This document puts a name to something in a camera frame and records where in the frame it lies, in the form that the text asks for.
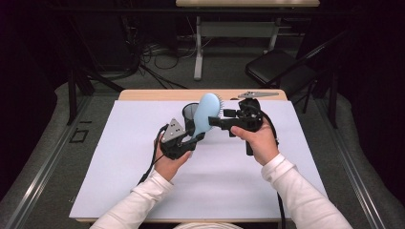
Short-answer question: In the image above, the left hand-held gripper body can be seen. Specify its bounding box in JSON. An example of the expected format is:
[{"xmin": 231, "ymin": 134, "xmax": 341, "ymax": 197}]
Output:
[{"xmin": 159, "ymin": 117, "xmax": 198, "ymax": 161}]

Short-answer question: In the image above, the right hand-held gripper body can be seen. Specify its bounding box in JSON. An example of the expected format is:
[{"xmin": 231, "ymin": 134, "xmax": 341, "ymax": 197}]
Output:
[{"xmin": 236, "ymin": 91, "xmax": 280, "ymax": 157}]

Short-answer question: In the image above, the light blue hairbrush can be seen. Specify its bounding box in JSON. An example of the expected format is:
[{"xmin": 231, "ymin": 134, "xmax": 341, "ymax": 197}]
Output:
[{"xmin": 190, "ymin": 93, "xmax": 225, "ymax": 141}]

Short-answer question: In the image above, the black mesh pen holder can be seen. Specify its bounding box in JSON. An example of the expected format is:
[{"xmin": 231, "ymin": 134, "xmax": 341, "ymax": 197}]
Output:
[{"xmin": 181, "ymin": 102, "xmax": 201, "ymax": 137}]

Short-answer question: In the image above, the person's left hand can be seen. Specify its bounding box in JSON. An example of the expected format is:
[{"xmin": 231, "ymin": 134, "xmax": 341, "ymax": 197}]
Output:
[{"xmin": 154, "ymin": 139, "xmax": 192, "ymax": 183}]

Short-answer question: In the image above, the person's right hand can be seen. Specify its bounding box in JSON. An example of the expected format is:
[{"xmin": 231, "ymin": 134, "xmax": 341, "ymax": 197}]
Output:
[{"xmin": 230, "ymin": 119, "xmax": 281, "ymax": 167}]

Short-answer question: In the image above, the white table mat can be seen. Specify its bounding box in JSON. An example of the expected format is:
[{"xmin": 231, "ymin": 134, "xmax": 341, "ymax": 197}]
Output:
[{"xmin": 69, "ymin": 99, "xmax": 329, "ymax": 220}]

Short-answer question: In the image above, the black folding chair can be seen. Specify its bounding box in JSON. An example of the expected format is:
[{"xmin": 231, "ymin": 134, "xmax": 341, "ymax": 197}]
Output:
[{"xmin": 245, "ymin": 30, "xmax": 350, "ymax": 106}]

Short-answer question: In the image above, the white-legged desk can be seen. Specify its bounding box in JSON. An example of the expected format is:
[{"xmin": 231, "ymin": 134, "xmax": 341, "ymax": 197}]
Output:
[{"xmin": 175, "ymin": 0, "xmax": 321, "ymax": 81}]

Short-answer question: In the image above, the person's white clothing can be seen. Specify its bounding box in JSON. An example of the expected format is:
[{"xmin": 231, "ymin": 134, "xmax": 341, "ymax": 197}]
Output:
[{"xmin": 173, "ymin": 221, "xmax": 244, "ymax": 229}]

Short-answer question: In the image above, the black metal stand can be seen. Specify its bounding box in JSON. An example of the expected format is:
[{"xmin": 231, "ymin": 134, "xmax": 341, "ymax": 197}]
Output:
[{"xmin": 66, "ymin": 66, "xmax": 126, "ymax": 126}]

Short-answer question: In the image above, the left hand-held gripper black cable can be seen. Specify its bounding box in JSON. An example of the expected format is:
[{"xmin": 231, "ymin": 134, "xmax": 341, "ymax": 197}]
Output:
[{"xmin": 137, "ymin": 123, "xmax": 170, "ymax": 186}]

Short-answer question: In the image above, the hand-held gripper black cable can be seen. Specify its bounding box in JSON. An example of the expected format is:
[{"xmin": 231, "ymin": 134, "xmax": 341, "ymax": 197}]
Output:
[
  {"xmin": 259, "ymin": 109, "xmax": 287, "ymax": 229},
  {"xmin": 137, "ymin": 123, "xmax": 170, "ymax": 186}
]

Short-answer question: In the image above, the bundle of floor cables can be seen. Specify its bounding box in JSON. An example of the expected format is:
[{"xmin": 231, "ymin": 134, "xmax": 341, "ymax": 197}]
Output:
[{"xmin": 137, "ymin": 41, "xmax": 199, "ymax": 90}]

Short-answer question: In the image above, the right hand-held gripper black cable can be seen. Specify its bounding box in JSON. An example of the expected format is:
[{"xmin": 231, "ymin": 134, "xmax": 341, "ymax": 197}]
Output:
[{"xmin": 259, "ymin": 109, "xmax": 287, "ymax": 229}]

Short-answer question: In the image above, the metal floor rail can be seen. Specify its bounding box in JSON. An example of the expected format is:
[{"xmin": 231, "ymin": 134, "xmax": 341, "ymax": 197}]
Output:
[
  {"xmin": 3, "ymin": 94, "xmax": 94, "ymax": 229},
  {"xmin": 313, "ymin": 94, "xmax": 388, "ymax": 229}
]

